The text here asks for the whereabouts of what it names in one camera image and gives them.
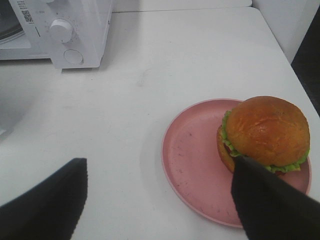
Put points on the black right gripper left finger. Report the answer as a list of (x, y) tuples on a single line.
[(51, 209)]

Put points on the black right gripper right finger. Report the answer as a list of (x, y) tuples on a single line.
[(269, 208)]

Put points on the burger with lettuce and cheese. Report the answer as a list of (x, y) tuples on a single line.
[(268, 129)]

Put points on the pink round plate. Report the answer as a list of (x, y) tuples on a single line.
[(192, 164)]

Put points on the round white door release button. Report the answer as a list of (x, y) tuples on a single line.
[(73, 56)]

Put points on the white microwave oven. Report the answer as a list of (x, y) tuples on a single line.
[(90, 20)]

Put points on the white microwave knob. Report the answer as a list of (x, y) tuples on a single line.
[(61, 30)]

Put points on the white warning label sticker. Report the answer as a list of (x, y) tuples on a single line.
[(21, 4)]

